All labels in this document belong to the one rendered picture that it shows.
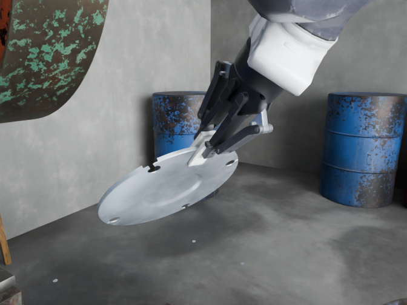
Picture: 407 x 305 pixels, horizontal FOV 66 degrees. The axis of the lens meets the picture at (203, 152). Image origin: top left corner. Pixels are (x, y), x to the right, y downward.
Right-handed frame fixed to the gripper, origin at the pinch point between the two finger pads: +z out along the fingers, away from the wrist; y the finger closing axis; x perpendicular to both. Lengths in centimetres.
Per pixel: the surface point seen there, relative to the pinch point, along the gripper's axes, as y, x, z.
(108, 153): 114, -60, 183
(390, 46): 97, -270, 32
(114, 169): 104, -66, 196
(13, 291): -3.9, 27.0, 40.4
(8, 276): -0.8, 27.4, 40.4
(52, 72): 29.0, 15.9, 12.1
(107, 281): 8, -18, 137
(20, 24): 28.3, 22.0, 1.2
